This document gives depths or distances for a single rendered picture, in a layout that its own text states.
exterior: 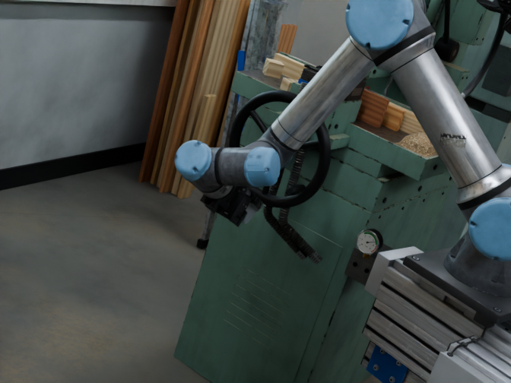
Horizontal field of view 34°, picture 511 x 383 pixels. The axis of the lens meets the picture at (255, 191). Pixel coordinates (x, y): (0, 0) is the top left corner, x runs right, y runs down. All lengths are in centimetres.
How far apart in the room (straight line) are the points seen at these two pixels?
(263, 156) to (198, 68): 210
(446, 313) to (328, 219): 63
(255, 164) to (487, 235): 44
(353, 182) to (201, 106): 158
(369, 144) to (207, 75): 164
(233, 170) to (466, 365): 55
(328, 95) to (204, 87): 206
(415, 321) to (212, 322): 92
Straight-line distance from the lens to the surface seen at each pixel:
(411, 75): 148
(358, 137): 217
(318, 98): 167
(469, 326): 168
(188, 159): 163
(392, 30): 145
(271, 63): 239
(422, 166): 211
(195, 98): 370
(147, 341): 270
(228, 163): 162
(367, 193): 218
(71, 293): 284
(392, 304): 177
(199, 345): 258
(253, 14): 316
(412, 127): 228
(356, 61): 164
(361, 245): 214
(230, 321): 248
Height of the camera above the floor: 141
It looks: 20 degrees down
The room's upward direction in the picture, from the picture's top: 18 degrees clockwise
